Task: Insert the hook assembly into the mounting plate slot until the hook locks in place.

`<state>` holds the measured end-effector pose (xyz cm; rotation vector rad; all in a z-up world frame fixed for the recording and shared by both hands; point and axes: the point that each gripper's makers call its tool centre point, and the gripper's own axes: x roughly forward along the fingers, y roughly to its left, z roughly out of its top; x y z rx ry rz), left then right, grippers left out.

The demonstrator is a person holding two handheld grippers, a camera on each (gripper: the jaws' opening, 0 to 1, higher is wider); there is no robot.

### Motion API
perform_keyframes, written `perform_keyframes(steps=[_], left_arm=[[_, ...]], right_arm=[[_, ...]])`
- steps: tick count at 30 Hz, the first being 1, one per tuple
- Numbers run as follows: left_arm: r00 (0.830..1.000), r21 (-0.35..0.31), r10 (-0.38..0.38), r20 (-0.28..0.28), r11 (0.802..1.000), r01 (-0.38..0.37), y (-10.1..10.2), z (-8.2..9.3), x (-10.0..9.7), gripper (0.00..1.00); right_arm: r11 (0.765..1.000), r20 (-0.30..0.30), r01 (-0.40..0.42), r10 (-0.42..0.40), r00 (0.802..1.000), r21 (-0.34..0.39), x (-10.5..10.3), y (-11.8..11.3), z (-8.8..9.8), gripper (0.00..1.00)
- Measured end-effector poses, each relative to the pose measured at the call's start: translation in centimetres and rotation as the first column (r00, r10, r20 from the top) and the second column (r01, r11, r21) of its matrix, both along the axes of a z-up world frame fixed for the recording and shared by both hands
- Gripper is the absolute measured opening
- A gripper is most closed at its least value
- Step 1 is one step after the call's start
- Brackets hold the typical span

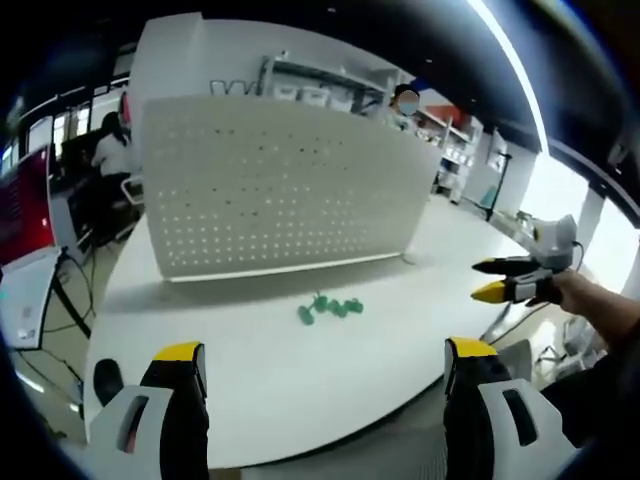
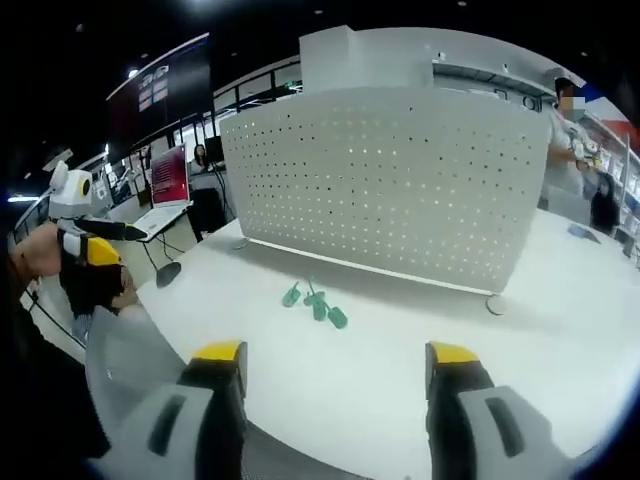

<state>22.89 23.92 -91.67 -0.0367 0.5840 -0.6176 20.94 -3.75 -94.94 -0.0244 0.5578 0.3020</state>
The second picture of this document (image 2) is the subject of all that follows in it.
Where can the black office chair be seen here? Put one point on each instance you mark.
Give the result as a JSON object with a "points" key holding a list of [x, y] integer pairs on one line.
{"points": [[207, 210]]}

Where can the black monitor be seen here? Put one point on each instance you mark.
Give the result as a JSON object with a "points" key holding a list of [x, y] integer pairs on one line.
{"points": [[214, 149]]}

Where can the blue flat object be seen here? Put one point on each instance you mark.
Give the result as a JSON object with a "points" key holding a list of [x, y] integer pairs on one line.
{"points": [[584, 233]]}

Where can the white laptop with red screen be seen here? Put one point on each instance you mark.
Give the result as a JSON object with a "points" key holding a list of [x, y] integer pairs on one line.
{"points": [[170, 180]]}

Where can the black round base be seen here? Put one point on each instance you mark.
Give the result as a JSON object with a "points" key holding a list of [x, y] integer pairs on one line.
{"points": [[168, 275]]}

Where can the store shelf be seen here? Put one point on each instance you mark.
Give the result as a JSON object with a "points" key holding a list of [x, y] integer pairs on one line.
{"points": [[620, 175]]}

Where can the green hook assembly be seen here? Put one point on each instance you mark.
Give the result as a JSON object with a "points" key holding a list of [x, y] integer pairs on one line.
{"points": [[315, 296], [291, 295], [318, 311], [338, 318]]}

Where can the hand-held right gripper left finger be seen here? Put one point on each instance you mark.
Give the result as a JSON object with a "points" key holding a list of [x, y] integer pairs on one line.
{"points": [[200, 400]]}

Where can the white perforated mounting plate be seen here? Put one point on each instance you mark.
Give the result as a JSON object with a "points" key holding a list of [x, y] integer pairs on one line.
{"points": [[380, 190]]}

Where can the dark chair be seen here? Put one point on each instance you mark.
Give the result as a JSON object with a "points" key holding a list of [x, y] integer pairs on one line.
{"points": [[604, 202]]}

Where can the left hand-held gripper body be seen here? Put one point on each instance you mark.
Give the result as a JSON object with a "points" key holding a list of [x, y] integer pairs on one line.
{"points": [[70, 200]]}

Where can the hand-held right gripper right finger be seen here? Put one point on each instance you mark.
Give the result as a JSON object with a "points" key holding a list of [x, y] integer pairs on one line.
{"points": [[465, 400]]}

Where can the person's left hand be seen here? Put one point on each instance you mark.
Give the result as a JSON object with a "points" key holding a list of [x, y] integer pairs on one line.
{"points": [[37, 252]]}

